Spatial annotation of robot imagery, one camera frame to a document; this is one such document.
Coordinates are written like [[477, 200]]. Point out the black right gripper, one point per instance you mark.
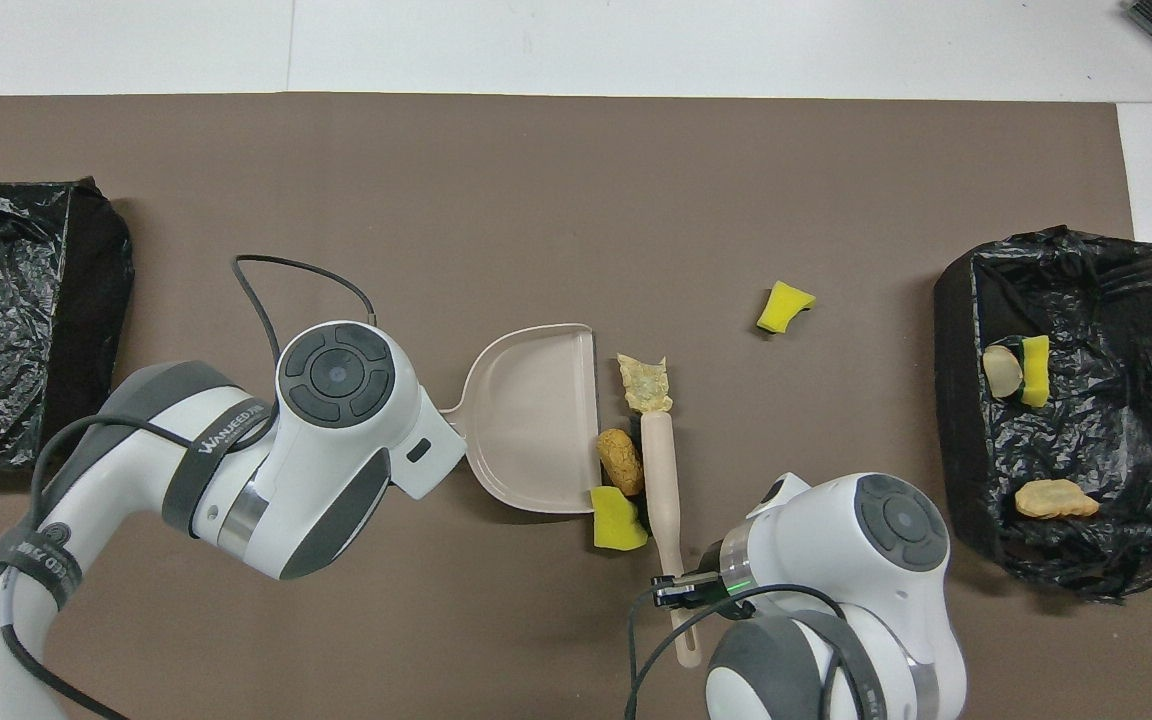
[[711, 585]]

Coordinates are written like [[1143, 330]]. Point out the notched yellow sponge piece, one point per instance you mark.
[[618, 520]]

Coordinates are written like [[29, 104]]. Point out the beige hand brush black bristles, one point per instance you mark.
[[658, 460]]

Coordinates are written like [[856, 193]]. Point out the brown bread roll toy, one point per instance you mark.
[[621, 460]]

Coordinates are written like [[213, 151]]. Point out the pale paper ball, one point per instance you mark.
[[646, 385]]

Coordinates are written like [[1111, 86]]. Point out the beige plastic dustpan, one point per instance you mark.
[[536, 420]]

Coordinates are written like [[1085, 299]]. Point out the small yellow sponge piece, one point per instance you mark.
[[784, 306]]

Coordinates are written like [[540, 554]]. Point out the pale food piece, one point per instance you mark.
[[1056, 498]]

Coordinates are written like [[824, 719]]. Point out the yellow sponge green backing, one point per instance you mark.
[[1035, 370]]

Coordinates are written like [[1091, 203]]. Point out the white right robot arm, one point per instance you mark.
[[836, 560]]

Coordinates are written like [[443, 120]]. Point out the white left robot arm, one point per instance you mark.
[[336, 420]]

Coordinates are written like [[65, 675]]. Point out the black bag lined bin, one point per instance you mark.
[[86, 300], [1116, 450]]

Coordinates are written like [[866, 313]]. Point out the brown paper table mat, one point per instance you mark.
[[536, 130]]

